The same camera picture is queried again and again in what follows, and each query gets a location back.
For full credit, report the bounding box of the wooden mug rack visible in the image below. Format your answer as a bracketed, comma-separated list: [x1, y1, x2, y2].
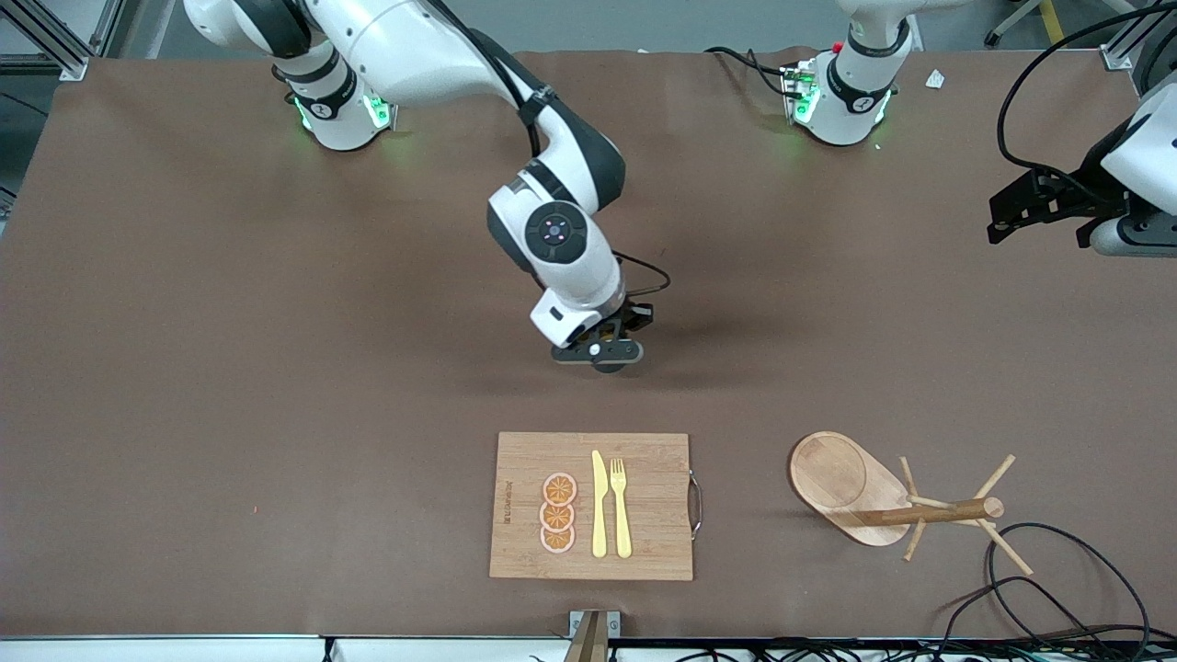
[789, 430, 1034, 576]

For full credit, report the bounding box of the grey chair leg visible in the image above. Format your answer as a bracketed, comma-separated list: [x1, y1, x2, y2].
[984, 0, 1068, 47]

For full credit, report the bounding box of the bamboo cutting board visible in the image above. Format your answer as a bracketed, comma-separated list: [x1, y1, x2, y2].
[489, 432, 704, 582]

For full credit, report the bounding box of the yellow plastic knife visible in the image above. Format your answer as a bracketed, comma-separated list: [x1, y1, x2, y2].
[591, 450, 610, 559]

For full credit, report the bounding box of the yellow plastic fork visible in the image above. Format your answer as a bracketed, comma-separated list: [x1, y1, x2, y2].
[611, 458, 634, 560]

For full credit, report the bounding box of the brown table mat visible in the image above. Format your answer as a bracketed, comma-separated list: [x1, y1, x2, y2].
[0, 46, 1177, 640]

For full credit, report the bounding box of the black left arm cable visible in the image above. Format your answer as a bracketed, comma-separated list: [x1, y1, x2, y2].
[997, 0, 1177, 199]

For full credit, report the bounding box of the aluminium frame profile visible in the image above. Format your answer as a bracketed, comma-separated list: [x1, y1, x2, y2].
[0, 0, 125, 82]
[1102, 0, 1177, 73]

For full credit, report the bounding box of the black base cable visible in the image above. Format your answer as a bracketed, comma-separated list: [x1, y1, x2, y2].
[703, 46, 801, 97]

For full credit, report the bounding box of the metal bracket with post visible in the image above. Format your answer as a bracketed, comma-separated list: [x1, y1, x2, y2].
[564, 610, 623, 662]

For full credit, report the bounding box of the black cable bundle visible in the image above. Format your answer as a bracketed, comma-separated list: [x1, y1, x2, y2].
[634, 637, 1177, 662]

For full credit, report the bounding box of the white table edge rail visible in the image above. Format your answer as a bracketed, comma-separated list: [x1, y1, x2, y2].
[0, 634, 1177, 662]

